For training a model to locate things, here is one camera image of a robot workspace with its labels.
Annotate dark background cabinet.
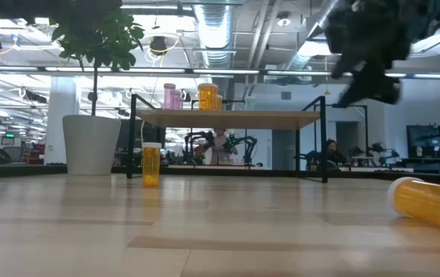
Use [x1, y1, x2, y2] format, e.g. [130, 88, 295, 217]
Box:
[405, 122, 440, 175]

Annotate pink pill bottle white cap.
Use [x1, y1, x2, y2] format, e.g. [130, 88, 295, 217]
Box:
[163, 82, 177, 111]
[171, 88, 183, 111]

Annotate background wooden table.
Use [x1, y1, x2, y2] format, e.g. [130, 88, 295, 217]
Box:
[168, 164, 266, 171]

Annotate white plant pot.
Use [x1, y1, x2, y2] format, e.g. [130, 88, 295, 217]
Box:
[62, 114, 123, 176]

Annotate slim orange pill bottle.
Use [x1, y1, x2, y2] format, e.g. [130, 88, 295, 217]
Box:
[142, 142, 163, 189]
[387, 176, 440, 236]

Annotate wooden shelf black legs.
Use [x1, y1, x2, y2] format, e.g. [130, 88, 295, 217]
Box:
[126, 94, 331, 184]

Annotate long linear ceiling light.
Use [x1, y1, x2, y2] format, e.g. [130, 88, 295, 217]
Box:
[0, 65, 440, 80]

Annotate green leafy plant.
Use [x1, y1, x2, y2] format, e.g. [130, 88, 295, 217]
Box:
[50, 7, 146, 116]

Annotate person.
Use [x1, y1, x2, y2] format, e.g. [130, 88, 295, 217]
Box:
[204, 128, 240, 165]
[322, 138, 346, 170]

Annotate black ceiling device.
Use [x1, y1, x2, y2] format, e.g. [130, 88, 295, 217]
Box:
[149, 35, 168, 57]

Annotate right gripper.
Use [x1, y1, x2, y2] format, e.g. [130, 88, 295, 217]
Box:
[325, 0, 428, 105]

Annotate silver spiral ventilation duct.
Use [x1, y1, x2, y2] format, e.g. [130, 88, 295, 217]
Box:
[193, 0, 237, 101]
[283, 0, 344, 72]

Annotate black table frame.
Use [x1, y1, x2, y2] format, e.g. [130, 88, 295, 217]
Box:
[0, 164, 440, 189]

